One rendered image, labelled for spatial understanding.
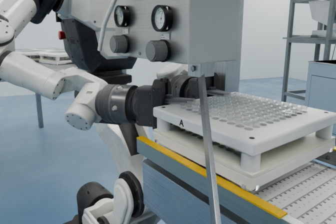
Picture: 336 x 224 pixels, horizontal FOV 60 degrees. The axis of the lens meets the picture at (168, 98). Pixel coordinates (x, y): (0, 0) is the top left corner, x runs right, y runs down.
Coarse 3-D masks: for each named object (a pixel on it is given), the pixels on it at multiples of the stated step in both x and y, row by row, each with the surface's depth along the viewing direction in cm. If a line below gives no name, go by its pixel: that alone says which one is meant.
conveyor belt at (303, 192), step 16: (192, 160) 59; (288, 176) 53; (304, 176) 53; (320, 176) 53; (256, 192) 47; (272, 192) 47; (288, 192) 47; (304, 192) 47; (320, 192) 47; (288, 208) 43; (304, 208) 43; (320, 208) 43
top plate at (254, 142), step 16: (160, 112) 56; (176, 112) 54; (192, 112) 54; (320, 112) 53; (192, 128) 49; (224, 128) 45; (240, 128) 45; (256, 128) 45; (272, 128) 45; (288, 128) 45; (304, 128) 46; (320, 128) 50; (224, 144) 43; (240, 144) 41; (256, 144) 39; (272, 144) 41
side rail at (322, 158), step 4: (328, 152) 56; (332, 152) 56; (320, 156) 58; (324, 156) 57; (332, 156) 56; (320, 160) 58; (324, 160) 57; (328, 160) 57; (332, 160) 56; (332, 164) 56
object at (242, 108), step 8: (224, 96) 62; (232, 96) 62; (240, 96) 63; (192, 104) 56; (208, 104) 55; (216, 104) 57; (224, 104) 55; (232, 104) 56; (240, 104) 56; (248, 104) 55; (256, 104) 55; (264, 104) 56; (272, 104) 56; (280, 104) 56; (224, 112) 50; (232, 112) 50; (240, 112) 50; (248, 112) 50; (256, 112) 51; (264, 112) 50; (272, 112) 50; (248, 120) 46
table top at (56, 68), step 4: (44, 64) 204; (48, 64) 204; (52, 64) 204; (60, 64) 204; (64, 64) 204; (68, 64) 204; (72, 64) 204; (52, 68) 182; (56, 68) 182; (60, 68) 182; (64, 68) 182; (0, 80) 153; (4, 80) 155
